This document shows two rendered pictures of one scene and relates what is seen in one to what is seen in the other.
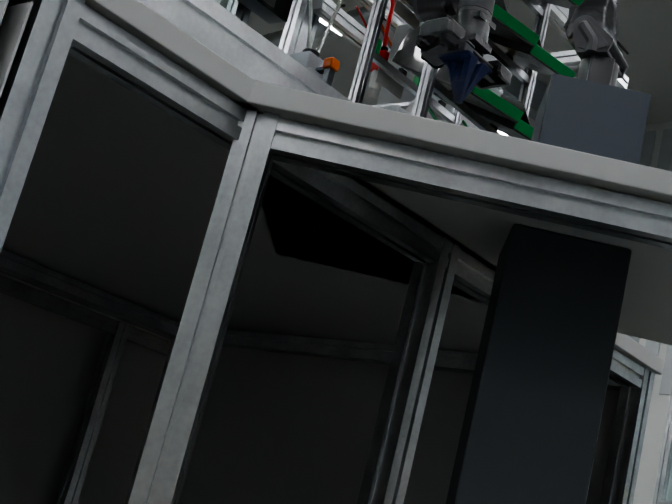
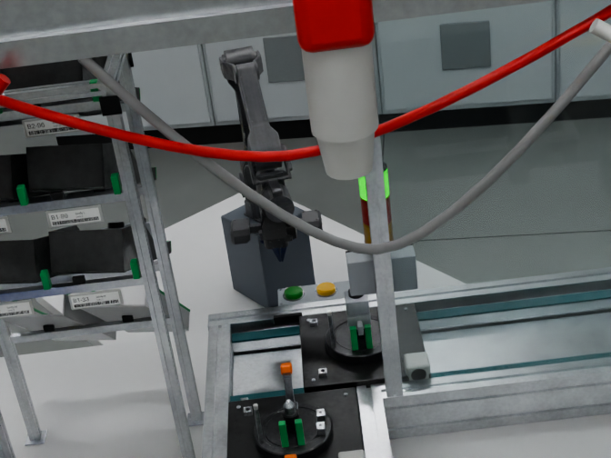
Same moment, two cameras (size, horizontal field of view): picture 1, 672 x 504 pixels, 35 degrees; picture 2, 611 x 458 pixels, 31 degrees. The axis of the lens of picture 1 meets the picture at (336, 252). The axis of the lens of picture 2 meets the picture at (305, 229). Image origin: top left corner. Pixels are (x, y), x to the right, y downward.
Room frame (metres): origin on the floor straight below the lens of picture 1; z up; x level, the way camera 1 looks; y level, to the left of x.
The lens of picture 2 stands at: (2.83, 1.39, 2.26)
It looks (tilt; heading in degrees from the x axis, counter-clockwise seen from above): 30 degrees down; 228
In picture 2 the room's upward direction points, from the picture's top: 8 degrees counter-clockwise
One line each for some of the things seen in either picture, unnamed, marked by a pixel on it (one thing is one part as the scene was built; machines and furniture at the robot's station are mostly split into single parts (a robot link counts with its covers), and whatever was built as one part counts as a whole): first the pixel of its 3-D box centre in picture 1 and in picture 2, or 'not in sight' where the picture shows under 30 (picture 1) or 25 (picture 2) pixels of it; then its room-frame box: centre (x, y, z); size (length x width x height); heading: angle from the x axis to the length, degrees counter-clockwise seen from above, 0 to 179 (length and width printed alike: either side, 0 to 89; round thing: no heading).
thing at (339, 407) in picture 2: not in sight; (291, 418); (1.86, 0.21, 1.01); 0.24 x 0.24 x 0.13; 47
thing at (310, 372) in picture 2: not in sight; (361, 346); (1.58, 0.12, 0.96); 0.24 x 0.24 x 0.02; 47
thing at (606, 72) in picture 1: (595, 84); (260, 202); (1.44, -0.31, 1.09); 0.07 x 0.07 x 0.06; 85
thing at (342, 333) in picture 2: not in sight; (360, 338); (1.58, 0.12, 0.98); 0.14 x 0.14 x 0.02
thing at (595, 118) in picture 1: (579, 166); (268, 251); (1.44, -0.31, 0.96); 0.14 x 0.14 x 0.20; 85
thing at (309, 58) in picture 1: (301, 72); (357, 308); (1.59, 0.12, 1.06); 0.08 x 0.04 x 0.07; 47
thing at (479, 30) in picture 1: (469, 37); (275, 214); (1.56, -0.12, 1.17); 0.19 x 0.06 x 0.08; 137
